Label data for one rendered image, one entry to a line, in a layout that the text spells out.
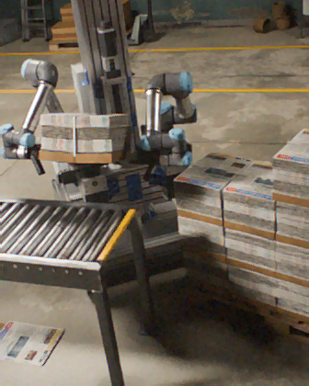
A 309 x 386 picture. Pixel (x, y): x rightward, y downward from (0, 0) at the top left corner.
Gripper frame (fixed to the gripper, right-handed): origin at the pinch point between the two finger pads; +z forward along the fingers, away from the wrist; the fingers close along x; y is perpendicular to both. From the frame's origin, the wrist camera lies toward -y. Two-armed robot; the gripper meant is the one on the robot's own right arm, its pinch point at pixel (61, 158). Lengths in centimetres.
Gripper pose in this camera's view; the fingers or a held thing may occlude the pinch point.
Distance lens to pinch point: 318.9
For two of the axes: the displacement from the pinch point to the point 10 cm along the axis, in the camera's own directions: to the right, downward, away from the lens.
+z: 9.5, 0.5, -3.2
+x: 3.2, -1.2, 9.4
